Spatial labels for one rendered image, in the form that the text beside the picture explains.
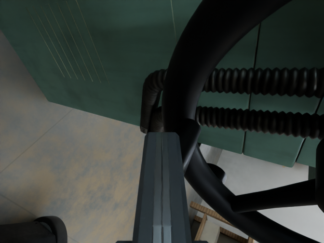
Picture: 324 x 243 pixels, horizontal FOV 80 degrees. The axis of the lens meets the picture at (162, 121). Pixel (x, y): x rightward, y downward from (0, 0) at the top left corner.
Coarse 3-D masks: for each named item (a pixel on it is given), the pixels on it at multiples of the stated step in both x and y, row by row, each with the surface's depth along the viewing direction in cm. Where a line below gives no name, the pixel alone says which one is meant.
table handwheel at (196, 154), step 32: (224, 0) 8; (256, 0) 8; (288, 0) 8; (192, 32) 10; (224, 32) 9; (192, 64) 11; (192, 96) 13; (192, 160) 18; (320, 160) 13; (224, 192) 20; (256, 192) 18; (288, 192) 15; (320, 192) 11; (256, 224) 20
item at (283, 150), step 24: (312, 0) 21; (264, 24) 24; (288, 24) 23; (312, 24) 22; (264, 48) 26; (288, 48) 25; (312, 48) 23; (264, 96) 30; (288, 96) 28; (312, 96) 27; (264, 144) 36; (288, 144) 33
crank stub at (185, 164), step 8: (184, 120) 14; (192, 120) 14; (176, 128) 14; (184, 128) 14; (192, 128) 14; (200, 128) 14; (184, 136) 13; (192, 136) 13; (184, 144) 12; (192, 144) 13; (184, 152) 12; (192, 152) 13; (184, 160) 12; (184, 168) 12
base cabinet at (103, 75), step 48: (0, 0) 49; (48, 0) 40; (96, 0) 34; (144, 0) 30; (192, 0) 27; (48, 48) 51; (96, 48) 42; (144, 48) 36; (240, 48) 27; (48, 96) 72; (96, 96) 54; (240, 96) 32; (240, 144) 39
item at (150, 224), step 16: (144, 144) 10; (160, 144) 9; (144, 160) 9; (160, 160) 8; (144, 176) 8; (160, 176) 8; (144, 192) 7; (160, 192) 7; (144, 208) 7; (160, 208) 7; (144, 224) 6; (160, 224) 6; (144, 240) 6; (160, 240) 6
